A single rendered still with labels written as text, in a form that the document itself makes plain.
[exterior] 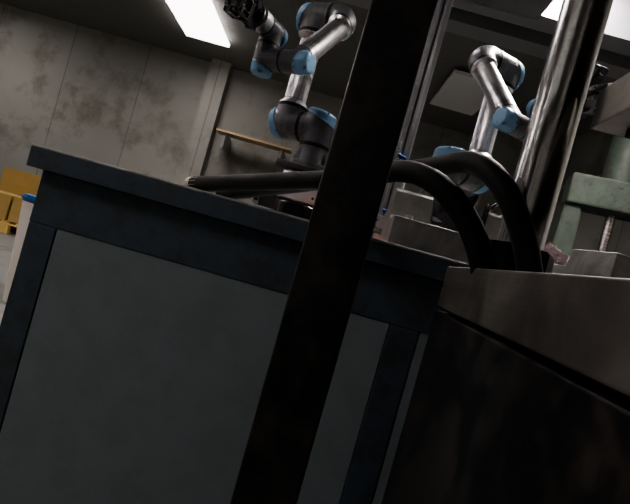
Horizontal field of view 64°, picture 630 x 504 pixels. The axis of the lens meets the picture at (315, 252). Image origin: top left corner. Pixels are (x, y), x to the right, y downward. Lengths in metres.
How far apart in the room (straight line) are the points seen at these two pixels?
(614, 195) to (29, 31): 8.51
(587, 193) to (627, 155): 0.42
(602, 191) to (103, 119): 7.06
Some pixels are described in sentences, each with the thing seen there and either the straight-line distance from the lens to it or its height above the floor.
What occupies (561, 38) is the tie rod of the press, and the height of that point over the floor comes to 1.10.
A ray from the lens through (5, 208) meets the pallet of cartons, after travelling 6.82.
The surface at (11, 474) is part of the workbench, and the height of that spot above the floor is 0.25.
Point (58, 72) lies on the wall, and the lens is 9.39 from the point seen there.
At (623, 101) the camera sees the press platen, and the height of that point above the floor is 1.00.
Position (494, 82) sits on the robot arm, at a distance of 1.94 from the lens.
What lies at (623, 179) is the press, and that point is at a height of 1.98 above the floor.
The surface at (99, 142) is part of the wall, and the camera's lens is 8.85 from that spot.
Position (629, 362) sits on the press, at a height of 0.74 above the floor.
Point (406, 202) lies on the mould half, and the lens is 1.09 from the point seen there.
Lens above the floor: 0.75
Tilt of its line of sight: level
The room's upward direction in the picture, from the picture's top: 16 degrees clockwise
